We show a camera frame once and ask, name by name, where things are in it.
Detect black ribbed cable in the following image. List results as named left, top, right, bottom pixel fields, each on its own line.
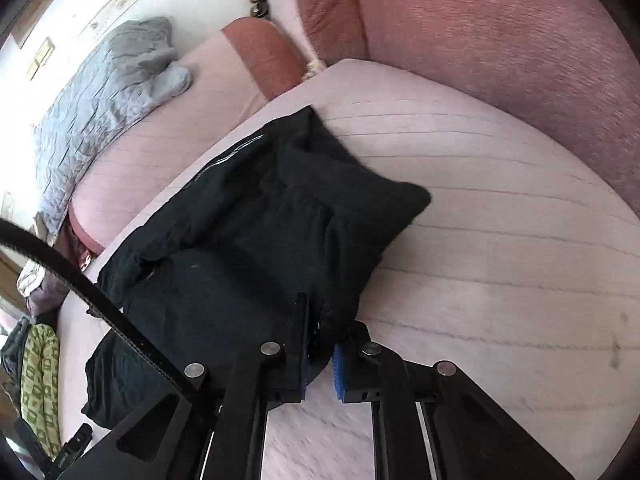
left=0, top=217, right=221, bottom=411

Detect pink red sofa bolster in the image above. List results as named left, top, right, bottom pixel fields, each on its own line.
left=67, top=16, right=307, bottom=256

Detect white tassel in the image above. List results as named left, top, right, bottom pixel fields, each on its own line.
left=301, top=58, right=328, bottom=81

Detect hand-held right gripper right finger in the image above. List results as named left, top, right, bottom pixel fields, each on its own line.
left=330, top=322, right=576, bottom=480

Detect grey quilted blanket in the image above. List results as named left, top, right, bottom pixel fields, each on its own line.
left=32, top=16, right=193, bottom=236

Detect purple cloth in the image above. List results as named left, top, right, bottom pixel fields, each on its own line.
left=25, top=280, right=68, bottom=316

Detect red sofa back cushion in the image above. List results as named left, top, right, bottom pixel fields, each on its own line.
left=294, top=0, right=640, bottom=216

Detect white crumpled cloth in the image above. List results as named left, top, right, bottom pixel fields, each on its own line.
left=16, top=260, right=51, bottom=296

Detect green patterned cloth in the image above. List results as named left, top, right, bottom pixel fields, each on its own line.
left=20, top=323, right=62, bottom=461

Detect dark grey cloth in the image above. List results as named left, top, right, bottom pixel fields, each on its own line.
left=0, top=317, right=33, bottom=376

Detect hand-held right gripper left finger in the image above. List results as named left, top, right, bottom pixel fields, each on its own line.
left=50, top=292, right=308, bottom=480

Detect black pants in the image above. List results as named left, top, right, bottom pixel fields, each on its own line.
left=82, top=106, right=432, bottom=431

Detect wooden wall frame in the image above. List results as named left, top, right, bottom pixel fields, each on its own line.
left=12, top=0, right=73, bottom=49

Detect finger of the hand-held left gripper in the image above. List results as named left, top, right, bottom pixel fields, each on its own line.
left=52, top=422, right=95, bottom=468

